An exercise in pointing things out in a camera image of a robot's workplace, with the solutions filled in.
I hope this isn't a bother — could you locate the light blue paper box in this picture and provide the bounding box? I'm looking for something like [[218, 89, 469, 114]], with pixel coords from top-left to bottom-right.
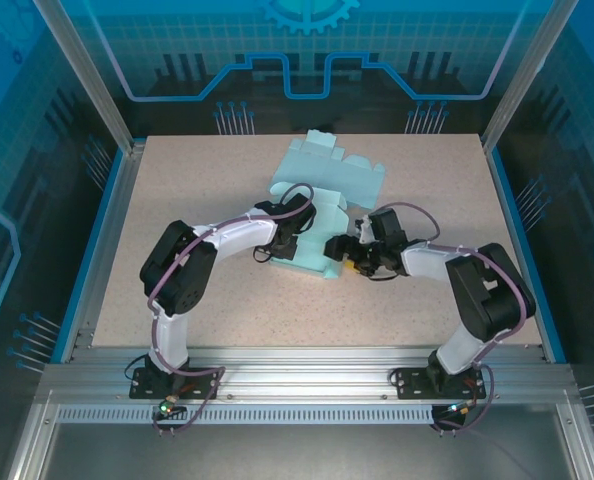
[[268, 182, 351, 282], [271, 128, 387, 211]]

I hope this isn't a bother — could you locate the blue table edge strip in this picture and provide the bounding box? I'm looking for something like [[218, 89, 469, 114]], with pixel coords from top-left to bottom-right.
[[485, 147, 567, 364], [50, 149, 128, 364]]

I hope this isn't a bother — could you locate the small green-lit circuit board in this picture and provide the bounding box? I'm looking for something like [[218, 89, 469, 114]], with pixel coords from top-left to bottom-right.
[[441, 399, 474, 419], [155, 394, 184, 417]]

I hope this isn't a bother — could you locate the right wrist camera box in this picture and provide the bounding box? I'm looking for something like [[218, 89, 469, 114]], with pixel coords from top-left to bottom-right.
[[355, 215, 374, 246]]

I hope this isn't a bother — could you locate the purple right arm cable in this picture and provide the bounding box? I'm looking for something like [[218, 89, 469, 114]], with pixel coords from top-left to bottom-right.
[[376, 201, 536, 434]]

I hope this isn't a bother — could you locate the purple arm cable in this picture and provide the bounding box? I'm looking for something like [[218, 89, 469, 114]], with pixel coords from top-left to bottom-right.
[[146, 182, 318, 436], [376, 201, 536, 434]]

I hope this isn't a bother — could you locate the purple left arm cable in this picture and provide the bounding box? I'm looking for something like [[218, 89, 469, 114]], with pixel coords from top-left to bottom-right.
[[146, 182, 318, 436]]

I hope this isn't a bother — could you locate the aluminium frame crossbeam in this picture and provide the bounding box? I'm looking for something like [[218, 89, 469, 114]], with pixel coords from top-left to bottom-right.
[[34, 347, 576, 406]]

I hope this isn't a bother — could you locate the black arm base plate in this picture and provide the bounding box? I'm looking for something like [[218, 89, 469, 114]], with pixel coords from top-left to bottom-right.
[[393, 367, 488, 400], [129, 367, 222, 400]]

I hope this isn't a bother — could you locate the slotted white cable duct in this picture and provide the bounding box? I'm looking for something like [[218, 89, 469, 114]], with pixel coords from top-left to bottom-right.
[[55, 405, 436, 424]]

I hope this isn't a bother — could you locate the aluminium frame post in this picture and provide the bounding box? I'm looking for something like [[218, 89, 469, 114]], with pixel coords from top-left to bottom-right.
[[479, 0, 581, 151], [32, 0, 146, 156]]

